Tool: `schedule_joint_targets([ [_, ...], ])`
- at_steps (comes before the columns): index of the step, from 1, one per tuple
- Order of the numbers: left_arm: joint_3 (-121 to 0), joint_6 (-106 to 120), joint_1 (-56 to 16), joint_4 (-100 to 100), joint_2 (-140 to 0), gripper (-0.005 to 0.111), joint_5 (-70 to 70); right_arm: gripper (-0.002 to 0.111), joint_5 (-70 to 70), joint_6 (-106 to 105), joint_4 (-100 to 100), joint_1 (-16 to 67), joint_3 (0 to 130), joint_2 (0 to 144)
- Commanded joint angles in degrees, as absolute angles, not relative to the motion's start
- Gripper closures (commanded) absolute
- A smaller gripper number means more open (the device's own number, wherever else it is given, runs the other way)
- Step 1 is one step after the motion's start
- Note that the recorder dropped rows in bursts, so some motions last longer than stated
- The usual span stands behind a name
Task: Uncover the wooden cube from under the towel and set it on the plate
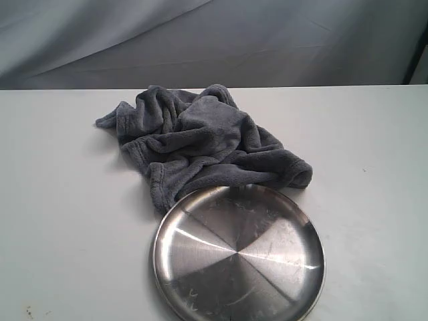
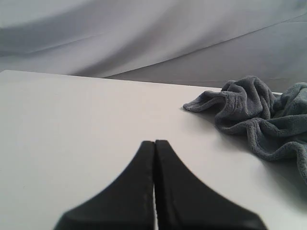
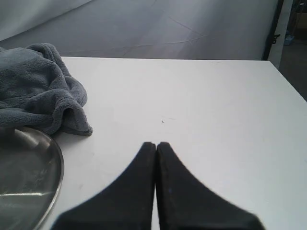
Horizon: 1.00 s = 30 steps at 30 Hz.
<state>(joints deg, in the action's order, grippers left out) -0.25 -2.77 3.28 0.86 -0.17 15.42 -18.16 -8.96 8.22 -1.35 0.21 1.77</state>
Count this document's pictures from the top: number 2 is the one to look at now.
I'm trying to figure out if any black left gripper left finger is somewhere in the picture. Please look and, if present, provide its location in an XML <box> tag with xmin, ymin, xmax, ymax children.
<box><xmin>55</xmin><ymin>141</ymin><xmax>155</xmax><ymax>230</ymax></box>

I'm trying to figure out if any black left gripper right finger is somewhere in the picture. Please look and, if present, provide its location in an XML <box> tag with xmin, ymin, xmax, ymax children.
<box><xmin>154</xmin><ymin>140</ymin><xmax>267</xmax><ymax>230</ymax></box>

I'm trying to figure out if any grey blue fleece towel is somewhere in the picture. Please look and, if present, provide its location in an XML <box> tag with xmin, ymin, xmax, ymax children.
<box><xmin>183</xmin><ymin>76</ymin><xmax>307</xmax><ymax>180</ymax></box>

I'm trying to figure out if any grey fabric backdrop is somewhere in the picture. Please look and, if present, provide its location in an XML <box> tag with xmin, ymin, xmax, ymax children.
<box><xmin>0</xmin><ymin>0</ymin><xmax>307</xmax><ymax>91</ymax></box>

